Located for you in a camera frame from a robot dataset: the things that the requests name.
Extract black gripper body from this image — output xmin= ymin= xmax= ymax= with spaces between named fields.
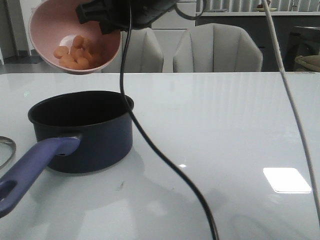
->
xmin=76 ymin=0 xmax=177 ymax=30

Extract fruit plate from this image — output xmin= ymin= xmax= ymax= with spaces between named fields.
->
xmin=255 ymin=0 xmax=277 ymax=12

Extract left grey upholstered chair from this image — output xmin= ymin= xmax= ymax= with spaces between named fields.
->
xmin=100 ymin=28 xmax=164 ymax=73

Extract dark blue saucepan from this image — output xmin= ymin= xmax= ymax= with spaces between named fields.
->
xmin=0 ymin=90 xmax=134 ymax=217

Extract grey upholstered chair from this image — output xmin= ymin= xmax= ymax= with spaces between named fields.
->
xmin=172 ymin=23 xmax=263 ymax=73
xmin=100 ymin=28 xmax=164 ymax=73

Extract white cable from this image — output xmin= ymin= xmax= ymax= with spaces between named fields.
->
xmin=262 ymin=0 xmax=320 ymax=216

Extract pink plastic bowl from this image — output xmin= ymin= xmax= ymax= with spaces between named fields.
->
xmin=29 ymin=0 xmax=121 ymax=75

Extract right grey upholstered chair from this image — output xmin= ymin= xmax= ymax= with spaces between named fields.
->
xmin=172 ymin=23 xmax=263 ymax=73

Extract orange ham slices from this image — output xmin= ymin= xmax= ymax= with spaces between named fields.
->
xmin=53 ymin=35 xmax=103 ymax=70

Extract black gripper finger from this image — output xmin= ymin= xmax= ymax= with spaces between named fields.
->
xmin=99 ymin=21 xmax=123 ymax=35

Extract beige cushion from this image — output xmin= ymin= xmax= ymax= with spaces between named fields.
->
xmin=294 ymin=54 xmax=320 ymax=73

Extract black cable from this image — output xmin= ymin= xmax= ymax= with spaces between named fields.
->
xmin=119 ymin=0 xmax=220 ymax=240

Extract dark grey counter cabinet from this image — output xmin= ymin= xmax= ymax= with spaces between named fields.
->
xmin=196 ymin=12 xmax=320 ymax=72

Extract white cabinet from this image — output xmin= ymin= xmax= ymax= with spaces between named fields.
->
xmin=151 ymin=0 xmax=197 ymax=30

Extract dark armchair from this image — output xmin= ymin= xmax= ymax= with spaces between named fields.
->
xmin=283 ymin=26 xmax=320 ymax=72

